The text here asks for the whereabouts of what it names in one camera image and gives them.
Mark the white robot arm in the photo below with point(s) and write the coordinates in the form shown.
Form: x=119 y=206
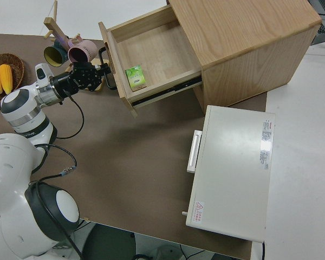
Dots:
x=13 y=168

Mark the light wooden cabinet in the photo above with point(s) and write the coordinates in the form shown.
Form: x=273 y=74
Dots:
x=246 y=40

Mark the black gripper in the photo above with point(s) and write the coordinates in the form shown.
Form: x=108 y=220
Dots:
x=82 y=75

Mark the black metal drawer slide rail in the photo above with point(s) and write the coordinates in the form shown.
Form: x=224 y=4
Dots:
x=178 y=86

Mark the black round base plate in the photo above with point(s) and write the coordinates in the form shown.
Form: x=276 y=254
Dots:
x=111 y=243

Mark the white toaster oven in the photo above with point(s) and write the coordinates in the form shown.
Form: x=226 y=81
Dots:
x=233 y=168

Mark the brown table mat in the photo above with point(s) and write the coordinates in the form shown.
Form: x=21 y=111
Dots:
x=138 y=135

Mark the pink mug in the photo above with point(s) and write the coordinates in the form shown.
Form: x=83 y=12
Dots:
x=82 y=51

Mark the dark green mug yellow interior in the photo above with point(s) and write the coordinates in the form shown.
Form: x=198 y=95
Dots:
x=52 y=55

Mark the small green carton box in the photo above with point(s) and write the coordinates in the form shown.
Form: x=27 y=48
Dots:
x=135 y=77

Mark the wooden mug tree stand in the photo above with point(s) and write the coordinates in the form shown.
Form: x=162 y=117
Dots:
x=54 y=25

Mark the brown wicker basket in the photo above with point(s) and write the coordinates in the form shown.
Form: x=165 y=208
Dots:
x=16 y=65

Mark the grey round floor object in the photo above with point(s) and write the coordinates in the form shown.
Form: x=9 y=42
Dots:
x=165 y=252

